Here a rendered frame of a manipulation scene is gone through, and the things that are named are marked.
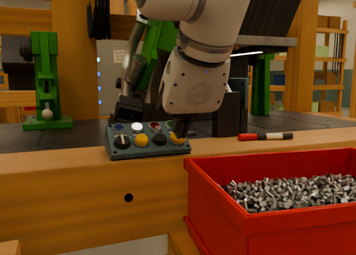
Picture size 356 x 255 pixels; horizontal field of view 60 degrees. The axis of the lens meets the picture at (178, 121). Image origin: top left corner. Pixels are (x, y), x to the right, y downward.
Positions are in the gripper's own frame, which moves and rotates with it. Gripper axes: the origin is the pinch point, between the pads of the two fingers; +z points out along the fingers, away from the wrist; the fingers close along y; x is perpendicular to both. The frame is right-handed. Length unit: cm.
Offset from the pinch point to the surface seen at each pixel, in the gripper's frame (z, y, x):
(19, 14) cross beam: 15, -32, 74
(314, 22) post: 8, 86, 68
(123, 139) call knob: 2.5, -10.3, -0.1
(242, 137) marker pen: 7.8, 17.5, 3.1
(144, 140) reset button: 2.5, -6.7, -0.6
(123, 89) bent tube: 12.6, -4.8, 27.5
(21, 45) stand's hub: 12, -30, 47
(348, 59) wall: 358, 855, 617
